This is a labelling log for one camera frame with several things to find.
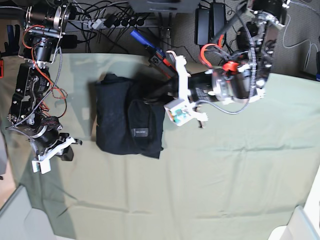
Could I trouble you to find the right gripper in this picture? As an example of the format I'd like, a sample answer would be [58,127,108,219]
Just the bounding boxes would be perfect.
[37,133,83,162]

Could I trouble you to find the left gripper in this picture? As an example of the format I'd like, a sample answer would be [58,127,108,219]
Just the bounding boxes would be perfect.
[142,50,191,105]

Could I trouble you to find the dark navy T-shirt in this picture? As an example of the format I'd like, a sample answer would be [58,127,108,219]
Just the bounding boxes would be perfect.
[95,73,166,159]

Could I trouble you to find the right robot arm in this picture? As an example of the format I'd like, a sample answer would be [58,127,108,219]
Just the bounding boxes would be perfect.
[6,0,75,162]

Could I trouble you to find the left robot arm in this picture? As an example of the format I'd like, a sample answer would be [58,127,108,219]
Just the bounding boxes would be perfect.
[144,0,289,113]

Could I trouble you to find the blue orange bar clamp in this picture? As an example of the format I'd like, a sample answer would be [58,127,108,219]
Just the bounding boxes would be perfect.
[130,29,167,68]

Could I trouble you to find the black power adapter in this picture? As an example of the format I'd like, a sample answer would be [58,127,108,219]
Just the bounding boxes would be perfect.
[210,2,227,38]
[194,8,210,46]

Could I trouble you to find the white power strip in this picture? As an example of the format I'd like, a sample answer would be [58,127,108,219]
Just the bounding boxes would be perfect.
[87,15,147,30]

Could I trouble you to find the white bin at left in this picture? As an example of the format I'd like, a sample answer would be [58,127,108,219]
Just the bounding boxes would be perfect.
[0,185,56,240]

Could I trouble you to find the white bin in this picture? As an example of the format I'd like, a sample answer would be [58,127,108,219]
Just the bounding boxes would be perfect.
[0,185,56,240]
[268,205,320,240]

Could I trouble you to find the black power brick left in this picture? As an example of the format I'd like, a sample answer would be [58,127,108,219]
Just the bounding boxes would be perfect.
[60,34,78,49]

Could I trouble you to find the orange clamp pad left edge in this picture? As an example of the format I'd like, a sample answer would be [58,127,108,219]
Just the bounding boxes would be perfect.
[0,59,4,79]

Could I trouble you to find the blue clamp at left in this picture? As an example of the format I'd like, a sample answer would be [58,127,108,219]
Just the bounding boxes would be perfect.
[0,24,21,58]

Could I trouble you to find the light green table cloth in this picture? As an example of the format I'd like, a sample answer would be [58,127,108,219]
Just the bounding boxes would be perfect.
[0,53,320,240]

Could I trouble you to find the blue clamp at right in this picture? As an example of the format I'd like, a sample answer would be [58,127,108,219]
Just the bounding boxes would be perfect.
[315,51,320,82]

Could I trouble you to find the white bin at right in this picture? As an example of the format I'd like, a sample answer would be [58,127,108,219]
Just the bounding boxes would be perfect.
[268,205,320,240]

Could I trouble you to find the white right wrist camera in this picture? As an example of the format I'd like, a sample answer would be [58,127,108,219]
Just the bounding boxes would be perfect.
[31,160,51,174]

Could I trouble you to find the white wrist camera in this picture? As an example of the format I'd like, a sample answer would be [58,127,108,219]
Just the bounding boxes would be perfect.
[31,160,51,174]
[164,98,209,127]

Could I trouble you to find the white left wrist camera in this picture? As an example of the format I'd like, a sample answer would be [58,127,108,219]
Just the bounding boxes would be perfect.
[164,98,209,127]

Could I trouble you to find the aluminium frame column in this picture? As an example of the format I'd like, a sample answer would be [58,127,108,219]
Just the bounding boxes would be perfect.
[139,11,175,55]

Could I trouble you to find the grey braided cable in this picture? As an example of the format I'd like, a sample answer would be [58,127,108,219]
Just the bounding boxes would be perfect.
[282,0,320,73]

